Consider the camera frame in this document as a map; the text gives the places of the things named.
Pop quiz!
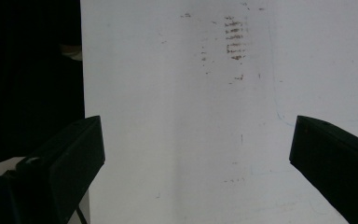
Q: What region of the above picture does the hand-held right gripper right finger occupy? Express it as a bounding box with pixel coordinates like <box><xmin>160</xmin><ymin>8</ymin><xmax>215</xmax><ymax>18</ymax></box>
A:
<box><xmin>288</xmin><ymin>115</ymin><xmax>358</xmax><ymax>224</ymax></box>

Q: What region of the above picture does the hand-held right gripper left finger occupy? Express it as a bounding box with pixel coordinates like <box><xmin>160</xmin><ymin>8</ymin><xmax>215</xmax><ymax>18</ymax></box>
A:
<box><xmin>15</xmin><ymin>115</ymin><xmax>106</xmax><ymax>224</ymax></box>

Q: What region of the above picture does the black cable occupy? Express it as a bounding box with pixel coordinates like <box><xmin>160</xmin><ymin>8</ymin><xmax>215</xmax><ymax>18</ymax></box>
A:
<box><xmin>75</xmin><ymin>205</ymin><xmax>89</xmax><ymax>224</ymax></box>

